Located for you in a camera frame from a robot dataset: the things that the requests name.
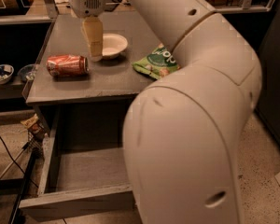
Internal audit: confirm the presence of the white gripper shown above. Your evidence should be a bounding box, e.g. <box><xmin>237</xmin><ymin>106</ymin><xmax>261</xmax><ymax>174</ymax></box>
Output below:
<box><xmin>69</xmin><ymin>0</ymin><xmax>105</xmax><ymax>62</ymax></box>

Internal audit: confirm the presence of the red coke can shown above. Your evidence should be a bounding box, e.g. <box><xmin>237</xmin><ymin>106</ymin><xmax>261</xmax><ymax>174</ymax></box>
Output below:
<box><xmin>46</xmin><ymin>54</ymin><xmax>89</xmax><ymax>77</ymax></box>

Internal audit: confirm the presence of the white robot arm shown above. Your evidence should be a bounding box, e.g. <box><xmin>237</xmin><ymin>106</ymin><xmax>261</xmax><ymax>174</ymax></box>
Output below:
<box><xmin>123</xmin><ymin>0</ymin><xmax>262</xmax><ymax>224</ymax></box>

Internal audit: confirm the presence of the grey open top drawer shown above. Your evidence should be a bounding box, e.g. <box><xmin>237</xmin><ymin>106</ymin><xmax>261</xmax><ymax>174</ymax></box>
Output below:
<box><xmin>19</xmin><ymin>107</ymin><xmax>138</xmax><ymax>223</ymax></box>

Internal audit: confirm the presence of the white paper bowl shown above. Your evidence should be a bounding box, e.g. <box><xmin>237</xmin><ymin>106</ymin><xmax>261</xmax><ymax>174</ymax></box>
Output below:
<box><xmin>103</xmin><ymin>34</ymin><xmax>128</xmax><ymax>60</ymax></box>

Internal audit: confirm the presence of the dark grey bowl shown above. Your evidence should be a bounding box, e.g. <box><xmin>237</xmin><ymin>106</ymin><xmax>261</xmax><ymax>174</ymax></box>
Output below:
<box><xmin>18</xmin><ymin>64</ymin><xmax>36</xmax><ymax>82</ymax></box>

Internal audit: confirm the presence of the grey cabinet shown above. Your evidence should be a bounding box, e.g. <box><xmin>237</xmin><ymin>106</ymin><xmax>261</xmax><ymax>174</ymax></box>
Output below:
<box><xmin>26</xmin><ymin>11</ymin><xmax>160</xmax><ymax>131</ymax></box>

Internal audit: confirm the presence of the green chip bag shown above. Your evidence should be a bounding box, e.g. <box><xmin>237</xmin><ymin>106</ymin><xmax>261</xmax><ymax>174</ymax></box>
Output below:
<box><xmin>132</xmin><ymin>44</ymin><xmax>181</xmax><ymax>79</ymax></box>

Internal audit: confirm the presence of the blue white bowl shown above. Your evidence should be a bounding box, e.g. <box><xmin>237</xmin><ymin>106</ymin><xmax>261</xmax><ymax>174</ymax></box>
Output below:
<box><xmin>0</xmin><ymin>64</ymin><xmax>14</xmax><ymax>85</ymax></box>

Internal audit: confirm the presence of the brown snack bag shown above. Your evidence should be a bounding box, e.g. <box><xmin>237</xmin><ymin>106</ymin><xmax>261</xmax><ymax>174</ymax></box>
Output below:
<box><xmin>21</xmin><ymin>114</ymin><xmax>46</xmax><ymax>141</ymax></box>

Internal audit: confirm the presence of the black tripod stand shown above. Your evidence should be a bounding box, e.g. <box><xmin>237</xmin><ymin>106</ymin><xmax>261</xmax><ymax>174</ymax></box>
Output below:
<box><xmin>0</xmin><ymin>141</ymin><xmax>41</xmax><ymax>224</ymax></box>

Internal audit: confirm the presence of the black floor cable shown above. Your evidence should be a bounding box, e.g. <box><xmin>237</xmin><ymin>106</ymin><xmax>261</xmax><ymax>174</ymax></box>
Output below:
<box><xmin>0</xmin><ymin>125</ymin><xmax>39</xmax><ymax>189</ymax></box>

